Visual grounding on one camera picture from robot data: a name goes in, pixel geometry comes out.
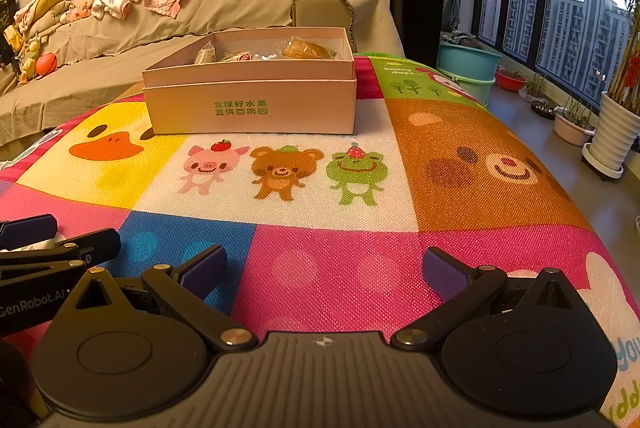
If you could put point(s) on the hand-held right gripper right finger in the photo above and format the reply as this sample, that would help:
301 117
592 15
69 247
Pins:
445 269

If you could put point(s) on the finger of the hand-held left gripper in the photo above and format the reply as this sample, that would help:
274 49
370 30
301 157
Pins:
27 230
100 242

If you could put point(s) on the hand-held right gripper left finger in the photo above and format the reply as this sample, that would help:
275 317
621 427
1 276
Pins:
205 274

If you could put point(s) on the pink cardboard box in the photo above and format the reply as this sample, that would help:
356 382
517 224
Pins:
250 108

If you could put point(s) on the puffed rice bar packet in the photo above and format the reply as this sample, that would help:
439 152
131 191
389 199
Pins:
205 56

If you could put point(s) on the red white snack packet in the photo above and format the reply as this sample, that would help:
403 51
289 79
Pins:
237 56

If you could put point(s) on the golden bread clear packet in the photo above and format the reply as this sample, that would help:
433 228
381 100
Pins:
305 49

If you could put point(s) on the colourful cartoon play mat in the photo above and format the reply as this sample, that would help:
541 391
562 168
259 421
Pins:
325 218

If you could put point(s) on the orange toy ball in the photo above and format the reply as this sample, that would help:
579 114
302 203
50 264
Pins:
46 63

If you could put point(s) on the covered beige sofa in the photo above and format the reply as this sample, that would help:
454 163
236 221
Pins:
100 68

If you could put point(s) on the yellow plush toy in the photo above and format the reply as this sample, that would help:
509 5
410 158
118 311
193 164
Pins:
25 53

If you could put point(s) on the teal plastic basin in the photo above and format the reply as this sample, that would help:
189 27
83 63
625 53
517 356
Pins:
472 89
467 61

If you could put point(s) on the round pot trolley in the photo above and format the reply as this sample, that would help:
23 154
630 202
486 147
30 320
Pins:
602 171

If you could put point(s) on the small white planter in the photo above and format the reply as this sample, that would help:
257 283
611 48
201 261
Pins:
572 131

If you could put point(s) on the red plastic basin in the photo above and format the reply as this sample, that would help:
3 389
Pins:
510 82

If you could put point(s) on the small potted green plant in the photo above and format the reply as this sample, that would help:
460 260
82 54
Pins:
534 88

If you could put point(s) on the white ribbed plant pot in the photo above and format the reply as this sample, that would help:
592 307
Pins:
617 133

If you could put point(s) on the grey apartment buildings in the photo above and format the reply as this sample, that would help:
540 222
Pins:
580 38

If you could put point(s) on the black framed window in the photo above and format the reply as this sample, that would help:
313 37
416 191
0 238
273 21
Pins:
542 8

